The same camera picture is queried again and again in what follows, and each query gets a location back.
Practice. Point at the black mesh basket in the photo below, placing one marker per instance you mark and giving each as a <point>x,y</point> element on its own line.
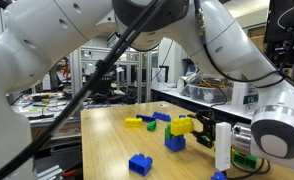
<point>105,87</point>

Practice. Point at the clear plastic bin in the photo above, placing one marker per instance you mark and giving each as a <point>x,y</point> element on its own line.
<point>208,93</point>

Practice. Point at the yellow three-stud lego brick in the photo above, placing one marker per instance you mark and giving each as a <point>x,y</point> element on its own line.
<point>133,122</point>
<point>182,126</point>

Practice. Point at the white cardboard box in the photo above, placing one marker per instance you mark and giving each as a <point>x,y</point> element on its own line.
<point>243,98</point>

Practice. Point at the white side table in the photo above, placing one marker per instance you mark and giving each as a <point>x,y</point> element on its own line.
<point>177,94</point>

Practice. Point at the clear plastic bag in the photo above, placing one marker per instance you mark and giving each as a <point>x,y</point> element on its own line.
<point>187,80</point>

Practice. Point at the long blue lego brick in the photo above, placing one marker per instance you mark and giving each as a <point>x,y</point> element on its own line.
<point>218,176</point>
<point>146,118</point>
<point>161,116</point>

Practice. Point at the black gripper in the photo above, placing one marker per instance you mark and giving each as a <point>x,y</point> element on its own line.
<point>210,130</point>

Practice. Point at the short blue lego brick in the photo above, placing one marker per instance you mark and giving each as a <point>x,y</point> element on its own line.
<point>140,164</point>
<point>182,116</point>
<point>175,143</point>

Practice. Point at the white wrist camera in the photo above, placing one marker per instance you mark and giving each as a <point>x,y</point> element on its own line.
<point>222,146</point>

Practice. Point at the cluttered background workbench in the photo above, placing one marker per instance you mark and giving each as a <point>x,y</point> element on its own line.
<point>47,100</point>

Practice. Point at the white table grommet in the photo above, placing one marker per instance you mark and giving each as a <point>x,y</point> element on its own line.
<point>163,105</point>

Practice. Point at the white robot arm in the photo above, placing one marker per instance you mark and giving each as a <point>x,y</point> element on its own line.
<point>53,33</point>

